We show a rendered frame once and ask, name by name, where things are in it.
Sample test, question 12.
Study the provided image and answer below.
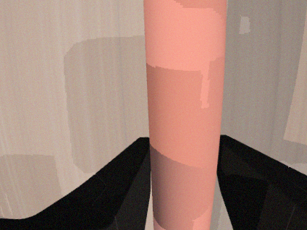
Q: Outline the long salmon-pink rail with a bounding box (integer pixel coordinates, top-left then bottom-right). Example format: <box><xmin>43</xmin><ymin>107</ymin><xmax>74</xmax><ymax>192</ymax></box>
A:
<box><xmin>143</xmin><ymin>0</ymin><xmax>227</xmax><ymax>230</ymax></box>

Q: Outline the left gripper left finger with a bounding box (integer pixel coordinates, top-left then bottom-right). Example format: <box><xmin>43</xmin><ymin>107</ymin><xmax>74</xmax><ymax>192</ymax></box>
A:
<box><xmin>0</xmin><ymin>137</ymin><xmax>151</xmax><ymax>230</ymax></box>

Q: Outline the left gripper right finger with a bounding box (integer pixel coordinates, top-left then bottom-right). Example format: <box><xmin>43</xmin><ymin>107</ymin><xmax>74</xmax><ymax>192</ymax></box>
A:
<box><xmin>216</xmin><ymin>135</ymin><xmax>307</xmax><ymax>230</ymax></box>

